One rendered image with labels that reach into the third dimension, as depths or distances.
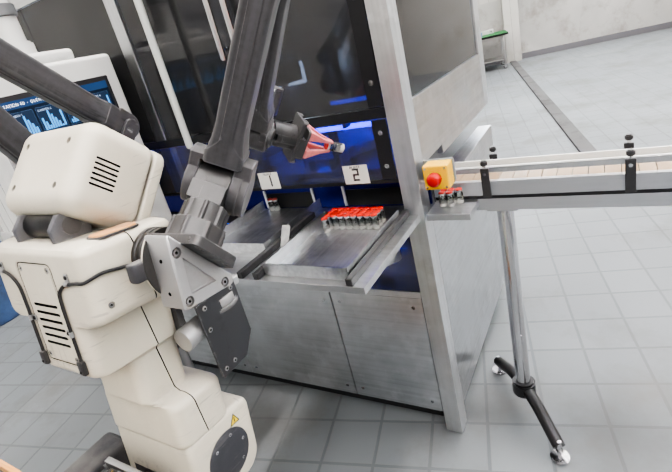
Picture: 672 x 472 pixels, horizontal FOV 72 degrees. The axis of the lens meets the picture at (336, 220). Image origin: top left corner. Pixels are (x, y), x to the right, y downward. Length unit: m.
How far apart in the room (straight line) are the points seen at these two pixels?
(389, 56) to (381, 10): 0.11
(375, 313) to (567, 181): 0.76
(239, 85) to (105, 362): 0.48
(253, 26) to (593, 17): 11.23
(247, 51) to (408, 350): 1.27
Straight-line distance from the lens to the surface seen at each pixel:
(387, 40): 1.29
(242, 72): 0.69
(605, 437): 1.93
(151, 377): 0.91
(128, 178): 0.80
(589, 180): 1.39
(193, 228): 0.70
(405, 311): 1.61
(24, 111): 1.68
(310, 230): 1.42
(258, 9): 0.68
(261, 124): 0.91
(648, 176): 1.39
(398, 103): 1.31
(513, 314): 1.68
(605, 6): 11.80
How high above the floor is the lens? 1.42
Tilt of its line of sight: 21 degrees down
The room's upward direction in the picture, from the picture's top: 14 degrees counter-clockwise
